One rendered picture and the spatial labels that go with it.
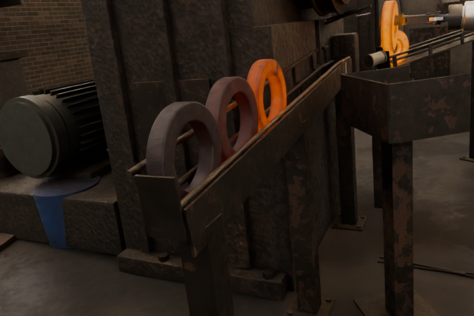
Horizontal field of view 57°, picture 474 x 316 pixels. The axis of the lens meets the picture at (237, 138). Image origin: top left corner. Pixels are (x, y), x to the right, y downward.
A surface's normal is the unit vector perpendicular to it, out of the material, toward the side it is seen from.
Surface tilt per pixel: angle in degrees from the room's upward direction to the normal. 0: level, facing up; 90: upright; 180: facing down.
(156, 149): 66
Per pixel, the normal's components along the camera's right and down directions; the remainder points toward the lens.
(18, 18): 0.90, 0.01
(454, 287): -0.11, -0.96
